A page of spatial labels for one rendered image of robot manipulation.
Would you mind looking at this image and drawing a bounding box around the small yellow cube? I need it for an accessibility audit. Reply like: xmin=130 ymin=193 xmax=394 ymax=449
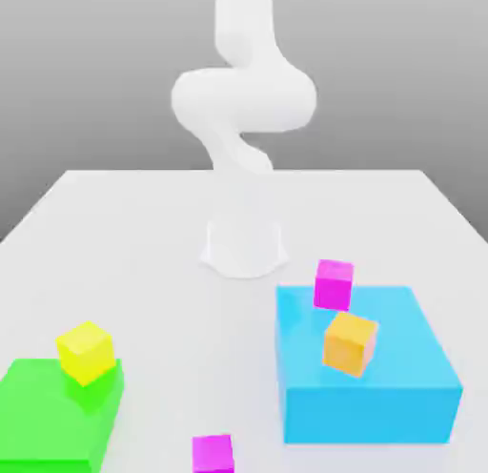
xmin=55 ymin=319 xmax=117 ymax=388

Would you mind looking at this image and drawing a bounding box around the large blue box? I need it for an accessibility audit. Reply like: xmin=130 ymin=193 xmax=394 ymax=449
xmin=275 ymin=284 xmax=465 ymax=445

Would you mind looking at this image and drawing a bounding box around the small magenta cube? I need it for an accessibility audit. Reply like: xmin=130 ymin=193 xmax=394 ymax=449
xmin=313 ymin=258 xmax=356 ymax=313
xmin=191 ymin=433 xmax=235 ymax=473

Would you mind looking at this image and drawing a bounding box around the small orange cube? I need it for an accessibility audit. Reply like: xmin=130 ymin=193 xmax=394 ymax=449
xmin=321 ymin=311 xmax=379 ymax=379

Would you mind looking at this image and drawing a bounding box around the large green box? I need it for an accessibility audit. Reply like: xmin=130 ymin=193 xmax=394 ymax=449
xmin=0 ymin=357 xmax=126 ymax=473

